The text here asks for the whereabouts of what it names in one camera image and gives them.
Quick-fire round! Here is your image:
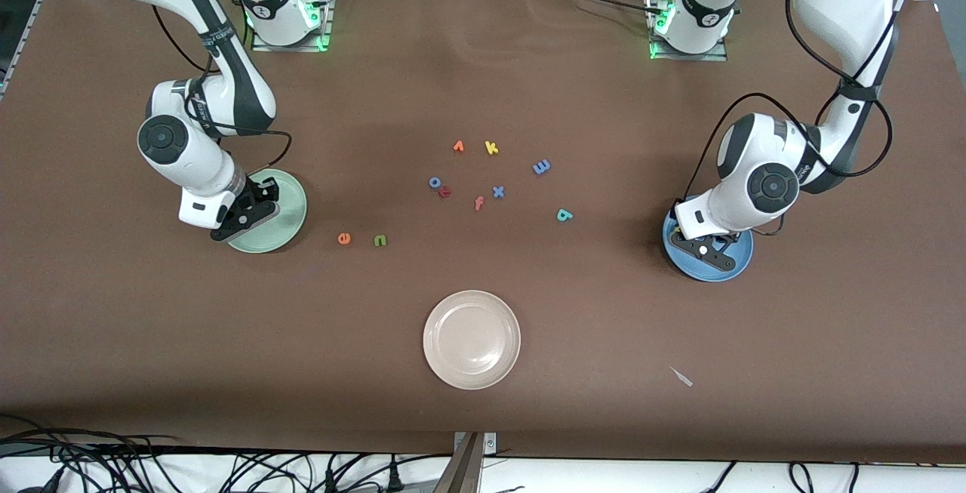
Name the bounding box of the blue plate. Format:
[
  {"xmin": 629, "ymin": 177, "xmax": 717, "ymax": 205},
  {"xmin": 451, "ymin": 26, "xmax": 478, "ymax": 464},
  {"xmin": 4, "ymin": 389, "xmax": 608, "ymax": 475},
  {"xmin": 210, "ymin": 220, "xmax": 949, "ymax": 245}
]
[{"xmin": 662, "ymin": 206, "xmax": 755, "ymax": 283}]

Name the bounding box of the green plate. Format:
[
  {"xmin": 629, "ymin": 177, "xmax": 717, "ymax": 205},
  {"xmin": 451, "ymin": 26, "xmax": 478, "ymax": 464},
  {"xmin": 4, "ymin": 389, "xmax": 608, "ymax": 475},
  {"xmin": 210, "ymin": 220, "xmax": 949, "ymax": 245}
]
[{"xmin": 226, "ymin": 168, "xmax": 309, "ymax": 254}]

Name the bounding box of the brown table cover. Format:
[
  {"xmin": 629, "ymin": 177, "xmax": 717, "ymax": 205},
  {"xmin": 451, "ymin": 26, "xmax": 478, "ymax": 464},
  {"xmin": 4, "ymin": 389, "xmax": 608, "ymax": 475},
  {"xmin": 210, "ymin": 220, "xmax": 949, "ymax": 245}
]
[{"xmin": 0, "ymin": 0, "xmax": 966, "ymax": 465}]

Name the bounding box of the beige plate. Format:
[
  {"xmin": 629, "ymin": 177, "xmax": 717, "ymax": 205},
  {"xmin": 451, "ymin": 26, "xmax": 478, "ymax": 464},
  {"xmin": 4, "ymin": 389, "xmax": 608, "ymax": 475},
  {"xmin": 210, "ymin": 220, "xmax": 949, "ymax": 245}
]
[{"xmin": 423, "ymin": 290, "xmax": 522, "ymax": 391}]

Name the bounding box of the aluminium table clamp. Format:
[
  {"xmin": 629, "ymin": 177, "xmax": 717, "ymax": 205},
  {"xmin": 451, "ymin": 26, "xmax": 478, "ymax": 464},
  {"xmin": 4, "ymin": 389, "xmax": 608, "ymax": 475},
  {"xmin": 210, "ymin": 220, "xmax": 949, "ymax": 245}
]
[{"xmin": 453, "ymin": 431, "xmax": 497, "ymax": 454}]

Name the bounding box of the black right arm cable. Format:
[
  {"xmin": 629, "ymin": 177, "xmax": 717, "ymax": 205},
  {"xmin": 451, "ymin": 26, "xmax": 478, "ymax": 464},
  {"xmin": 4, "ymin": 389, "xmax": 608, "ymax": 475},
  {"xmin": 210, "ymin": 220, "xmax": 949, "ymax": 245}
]
[{"xmin": 151, "ymin": 2, "xmax": 294, "ymax": 177}]

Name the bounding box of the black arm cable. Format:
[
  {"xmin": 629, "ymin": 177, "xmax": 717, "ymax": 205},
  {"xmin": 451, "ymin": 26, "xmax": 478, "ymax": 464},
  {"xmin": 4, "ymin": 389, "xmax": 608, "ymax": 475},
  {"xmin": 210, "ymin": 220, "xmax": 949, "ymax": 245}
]
[
  {"xmin": 683, "ymin": 0, "xmax": 895, "ymax": 237},
  {"xmin": 151, "ymin": 2, "xmax": 294, "ymax": 177}
]

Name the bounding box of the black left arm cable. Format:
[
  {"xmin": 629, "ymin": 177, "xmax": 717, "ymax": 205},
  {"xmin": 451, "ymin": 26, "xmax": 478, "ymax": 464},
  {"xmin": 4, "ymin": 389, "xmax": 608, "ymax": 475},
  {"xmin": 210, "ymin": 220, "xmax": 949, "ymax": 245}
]
[{"xmin": 683, "ymin": 0, "xmax": 895, "ymax": 237}]

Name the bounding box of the black floor cable tangle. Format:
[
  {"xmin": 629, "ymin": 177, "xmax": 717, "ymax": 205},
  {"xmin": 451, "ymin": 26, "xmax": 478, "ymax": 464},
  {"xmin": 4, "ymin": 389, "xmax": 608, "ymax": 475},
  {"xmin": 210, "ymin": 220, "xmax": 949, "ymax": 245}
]
[{"xmin": 0, "ymin": 418, "xmax": 182, "ymax": 493}]

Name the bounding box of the grey metal post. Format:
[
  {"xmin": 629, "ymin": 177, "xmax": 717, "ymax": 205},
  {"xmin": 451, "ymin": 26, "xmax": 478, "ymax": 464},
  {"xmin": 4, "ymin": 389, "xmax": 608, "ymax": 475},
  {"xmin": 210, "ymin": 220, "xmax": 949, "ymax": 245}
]
[{"xmin": 432, "ymin": 433, "xmax": 484, "ymax": 493}]

